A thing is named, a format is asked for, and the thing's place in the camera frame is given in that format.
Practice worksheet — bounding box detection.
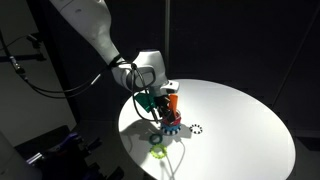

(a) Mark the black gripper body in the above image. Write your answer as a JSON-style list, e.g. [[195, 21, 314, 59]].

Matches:
[[153, 94, 173, 118]]

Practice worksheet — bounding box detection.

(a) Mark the red ring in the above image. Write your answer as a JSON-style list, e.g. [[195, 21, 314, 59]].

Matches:
[[163, 111, 183, 126]]

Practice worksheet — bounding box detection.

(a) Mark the blue ring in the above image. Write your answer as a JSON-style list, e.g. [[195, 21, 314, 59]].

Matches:
[[161, 120, 183, 130]]

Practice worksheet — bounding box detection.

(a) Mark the orange peg ring holder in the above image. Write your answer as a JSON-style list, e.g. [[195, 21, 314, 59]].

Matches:
[[167, 93, 180, 118]]

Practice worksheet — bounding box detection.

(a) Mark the striped base ring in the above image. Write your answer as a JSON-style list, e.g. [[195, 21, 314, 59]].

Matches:
[[160, 123, 183, 137]]

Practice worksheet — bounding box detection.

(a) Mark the dark green ring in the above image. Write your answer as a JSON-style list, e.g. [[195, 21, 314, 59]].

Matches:
[[148, 133, 164, 146]]

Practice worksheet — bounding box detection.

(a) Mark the small black white ring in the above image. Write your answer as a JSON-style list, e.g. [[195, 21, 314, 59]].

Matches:
[[188, 123, 204, 135]]

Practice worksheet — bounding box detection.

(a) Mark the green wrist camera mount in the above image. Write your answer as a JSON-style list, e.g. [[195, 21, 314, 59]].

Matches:
[[133, 92, 157, 113]]

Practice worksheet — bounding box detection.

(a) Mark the black looped cable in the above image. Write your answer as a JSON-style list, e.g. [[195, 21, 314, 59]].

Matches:
[[130, 62, 160, 123]]

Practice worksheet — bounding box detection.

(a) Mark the lime green bumpy ring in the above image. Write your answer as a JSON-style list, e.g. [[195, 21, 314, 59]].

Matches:
[[149, 144, 168, 160]]

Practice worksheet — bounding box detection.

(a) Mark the long black cable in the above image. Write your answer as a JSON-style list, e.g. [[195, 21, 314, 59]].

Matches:
[[13, 57, 123, 100]]

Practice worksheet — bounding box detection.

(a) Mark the blue handled spring clamp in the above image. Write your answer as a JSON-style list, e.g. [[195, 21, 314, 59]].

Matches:
[[54, 132, 82, 152]]

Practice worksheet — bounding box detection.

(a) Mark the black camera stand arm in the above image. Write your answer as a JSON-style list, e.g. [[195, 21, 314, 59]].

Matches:
[[0, 29, 48, 65]]

